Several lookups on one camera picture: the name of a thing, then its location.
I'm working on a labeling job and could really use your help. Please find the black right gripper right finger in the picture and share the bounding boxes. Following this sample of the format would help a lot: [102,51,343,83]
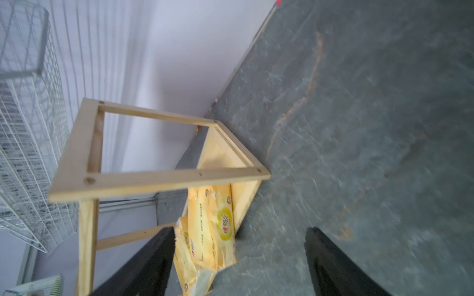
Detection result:
[304,228,389,296]

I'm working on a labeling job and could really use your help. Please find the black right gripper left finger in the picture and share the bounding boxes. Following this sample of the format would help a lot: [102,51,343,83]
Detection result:
[91,227,175,296]

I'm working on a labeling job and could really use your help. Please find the orange tissue pack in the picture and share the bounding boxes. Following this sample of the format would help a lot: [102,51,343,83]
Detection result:
[188,185,237,272]
[174,217,215,296]

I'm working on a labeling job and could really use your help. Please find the aluminium frame corner post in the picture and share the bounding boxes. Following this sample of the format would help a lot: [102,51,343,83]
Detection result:
[17,245,38,286]

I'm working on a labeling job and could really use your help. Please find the white wire wall rack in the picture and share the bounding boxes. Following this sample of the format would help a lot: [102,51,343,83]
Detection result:
[1,1,78,253]

